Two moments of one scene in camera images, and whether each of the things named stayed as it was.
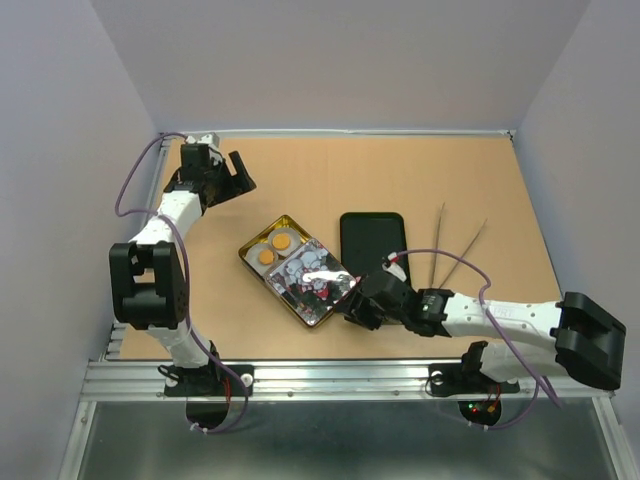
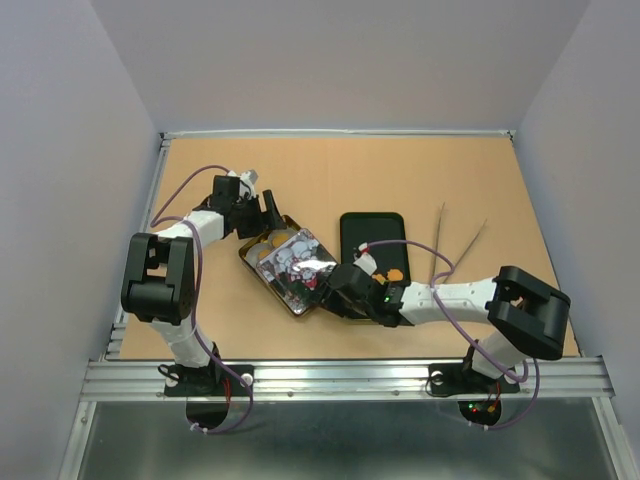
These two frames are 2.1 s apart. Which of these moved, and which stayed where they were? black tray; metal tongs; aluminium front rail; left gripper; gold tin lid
Moved: gold tin lid; left gripper
Stayed: aluminium front rail; metal tongs; black tray
